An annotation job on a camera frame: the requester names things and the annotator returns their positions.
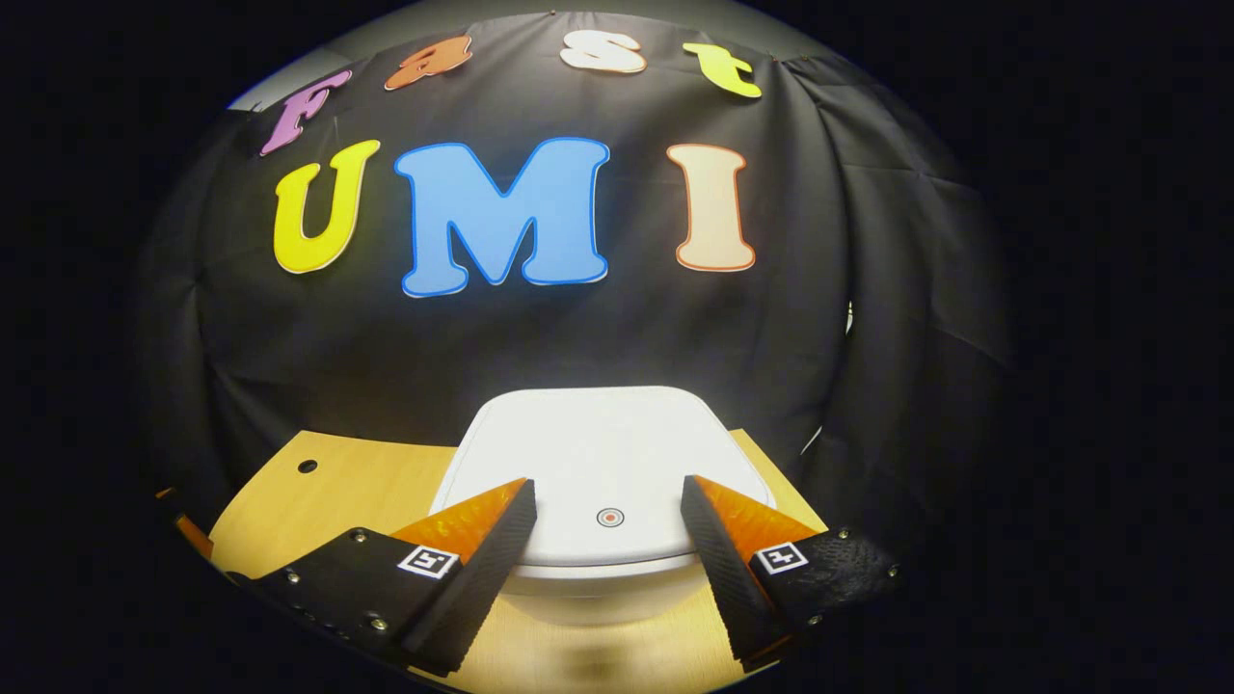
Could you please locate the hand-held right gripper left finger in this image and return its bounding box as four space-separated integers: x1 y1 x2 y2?
225 477 539 676

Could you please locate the white desktop garbage bin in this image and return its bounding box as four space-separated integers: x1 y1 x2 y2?
429 386 777 627

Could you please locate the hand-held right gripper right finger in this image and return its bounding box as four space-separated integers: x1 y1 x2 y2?
680 474 904 668

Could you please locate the black backdrop cloth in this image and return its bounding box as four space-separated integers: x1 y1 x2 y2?
130 10 1013 541

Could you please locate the wooden desktop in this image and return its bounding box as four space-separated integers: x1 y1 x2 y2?
207 429 830 694

